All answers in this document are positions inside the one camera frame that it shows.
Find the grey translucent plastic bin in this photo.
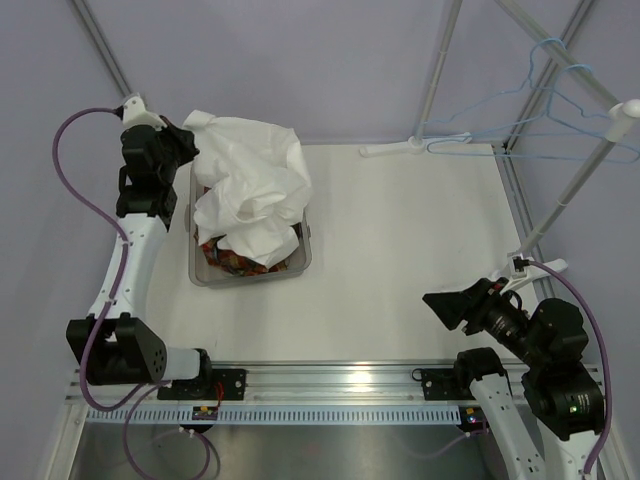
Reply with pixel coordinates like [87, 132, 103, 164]
[186, 173, 312, 289]

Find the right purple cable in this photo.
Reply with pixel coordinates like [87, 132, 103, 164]
[399, 259, 611, 476]

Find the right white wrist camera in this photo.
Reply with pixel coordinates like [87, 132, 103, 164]
[490, 253, 548, 291]

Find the light blue wire hanger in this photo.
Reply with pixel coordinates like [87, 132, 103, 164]
[417, 34, 609, 141]

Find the purple cable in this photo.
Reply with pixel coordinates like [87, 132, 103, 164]
[52, 107, 221, 479]
[399, 259, 611, 476]

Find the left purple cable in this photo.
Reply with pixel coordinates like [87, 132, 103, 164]
[52, 107, 221, 479]

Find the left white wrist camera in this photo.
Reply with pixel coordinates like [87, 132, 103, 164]
[114, 94, 167, 130]

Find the aluminium frame post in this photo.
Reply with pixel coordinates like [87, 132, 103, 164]
[502, 0, 599, 151]
[68, 0, 136, 99]

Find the white clothes rack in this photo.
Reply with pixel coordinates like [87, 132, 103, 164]
[360, 1, 639, 290]

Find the right aluminium frame post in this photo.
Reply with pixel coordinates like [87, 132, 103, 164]
[502, 0, 599, 151]

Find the white shirt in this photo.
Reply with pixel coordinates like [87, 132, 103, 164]
[183, 110, 313, 268]

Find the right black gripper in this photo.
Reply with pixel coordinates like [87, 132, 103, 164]
[423, 275, 547, 367]

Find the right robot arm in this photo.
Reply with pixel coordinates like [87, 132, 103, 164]
[418, 278, 606, 479]

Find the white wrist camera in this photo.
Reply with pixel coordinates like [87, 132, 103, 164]
[490, 253, 548, 291]
[114, 94, 167, 130]

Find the white slotted cable duct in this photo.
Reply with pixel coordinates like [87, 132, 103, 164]
[86, 405, 461, 425]

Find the left aluminium frame post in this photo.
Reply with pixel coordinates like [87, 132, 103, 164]
[68, 0, 136, 99]

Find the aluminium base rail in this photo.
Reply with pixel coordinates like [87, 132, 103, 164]
[64, 362, 601, 407]

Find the red plaid shirt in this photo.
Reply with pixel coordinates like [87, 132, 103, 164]
[200, 236, 292, 277]

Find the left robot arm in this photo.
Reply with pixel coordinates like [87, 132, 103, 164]
[66, 116, 215, 399]

